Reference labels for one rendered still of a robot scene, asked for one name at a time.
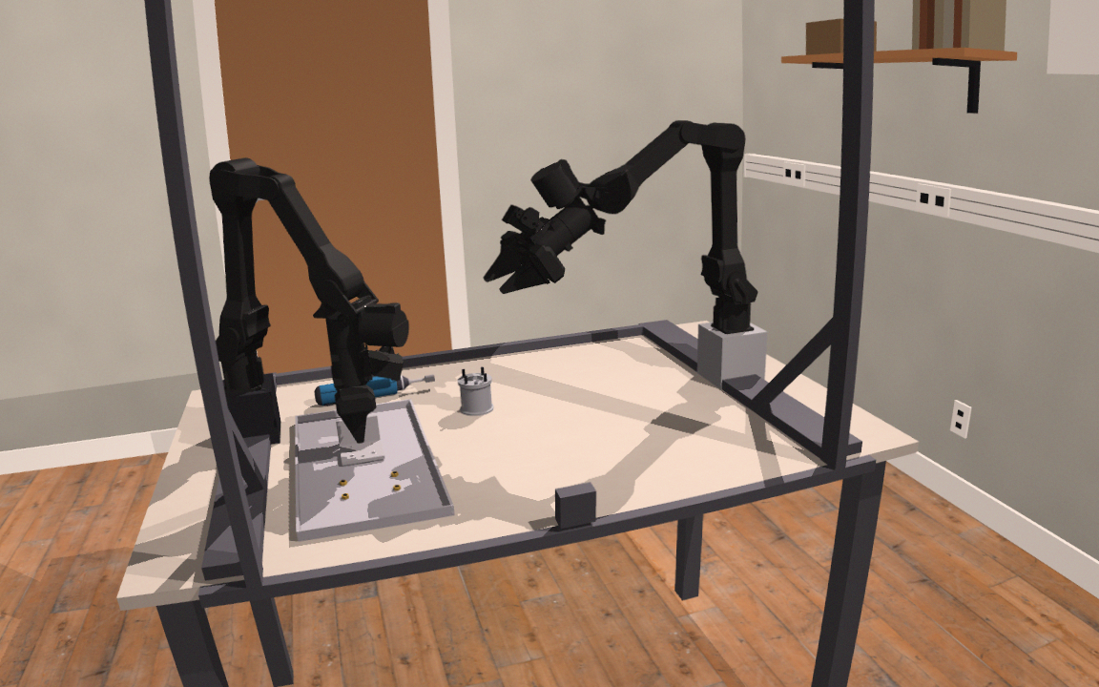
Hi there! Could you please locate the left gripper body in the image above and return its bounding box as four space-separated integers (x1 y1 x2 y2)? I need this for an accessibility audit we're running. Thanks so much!
329 343 377 414

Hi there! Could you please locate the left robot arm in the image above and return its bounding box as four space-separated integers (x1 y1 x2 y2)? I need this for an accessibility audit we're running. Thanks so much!
209 157 409 395

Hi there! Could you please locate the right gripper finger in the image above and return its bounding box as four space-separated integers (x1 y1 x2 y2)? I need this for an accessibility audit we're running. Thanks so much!
500 252 550 293
484 240 522 282

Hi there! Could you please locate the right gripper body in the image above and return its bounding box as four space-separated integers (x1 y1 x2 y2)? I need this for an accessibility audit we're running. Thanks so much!
501 217 574 282

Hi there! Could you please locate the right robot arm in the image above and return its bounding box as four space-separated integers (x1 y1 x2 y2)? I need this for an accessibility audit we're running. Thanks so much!
502 120 757 334

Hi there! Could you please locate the blue cordless drill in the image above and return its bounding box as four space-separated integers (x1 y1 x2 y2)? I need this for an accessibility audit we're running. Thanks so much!
314 374 435 406

